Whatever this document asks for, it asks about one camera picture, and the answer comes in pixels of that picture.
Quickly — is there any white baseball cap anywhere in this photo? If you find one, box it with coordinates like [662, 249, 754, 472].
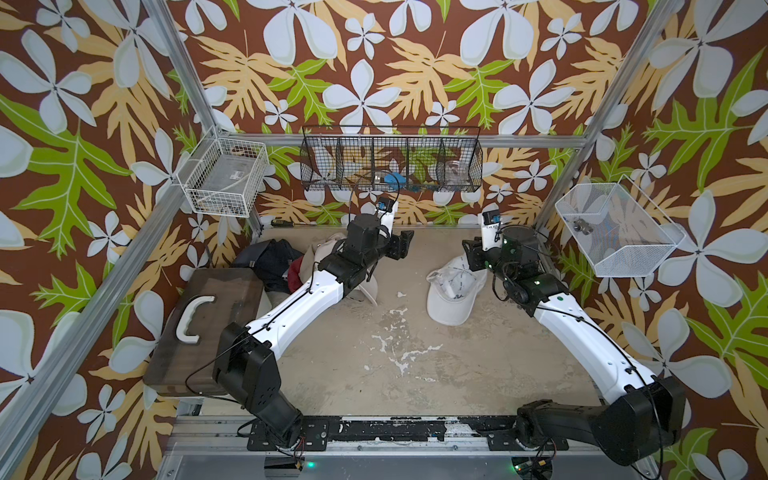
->
[426, 254, 488, 326]

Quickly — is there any cream pink baseball cap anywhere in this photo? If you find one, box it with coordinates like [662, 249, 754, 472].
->
[314, 233, 378, 307]

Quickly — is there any maroon baseball cap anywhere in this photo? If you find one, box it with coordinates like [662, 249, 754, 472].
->
[286, 256, 303, 293]

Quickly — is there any black baseball cap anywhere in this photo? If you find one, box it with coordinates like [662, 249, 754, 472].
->
[230, 239, 303, 293]

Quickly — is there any beige baseball cap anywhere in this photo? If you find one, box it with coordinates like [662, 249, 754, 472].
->
[299, 245, 316, 284]

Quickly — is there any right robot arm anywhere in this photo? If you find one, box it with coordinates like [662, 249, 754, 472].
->
[462, 214, 686, 466]

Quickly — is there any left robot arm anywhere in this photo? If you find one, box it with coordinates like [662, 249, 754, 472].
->
[212, 212, 414, 448]

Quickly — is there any blue object in basket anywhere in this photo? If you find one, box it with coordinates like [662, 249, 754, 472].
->
[384, 173, 407, 189]

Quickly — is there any small dark object in basket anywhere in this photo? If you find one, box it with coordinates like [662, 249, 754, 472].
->
[573, 218, 594, 235]

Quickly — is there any white mesh basket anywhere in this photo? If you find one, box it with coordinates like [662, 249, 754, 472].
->
[555, 175, 686, 278]

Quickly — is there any brown lidded storage box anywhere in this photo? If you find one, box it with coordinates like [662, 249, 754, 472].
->
[143, 268, 266, 397]

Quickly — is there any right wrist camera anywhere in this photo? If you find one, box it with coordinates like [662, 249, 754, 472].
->
[480, 208, 503, 251]

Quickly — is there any black wire basket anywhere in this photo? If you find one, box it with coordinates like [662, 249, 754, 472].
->
[297, 125, 483, 192]

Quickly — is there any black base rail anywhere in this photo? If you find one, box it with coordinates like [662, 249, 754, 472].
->
[247, 416, 570, 452]

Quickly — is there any white wire basket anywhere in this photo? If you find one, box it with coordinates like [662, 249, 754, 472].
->
[175, 135, 270, 218]

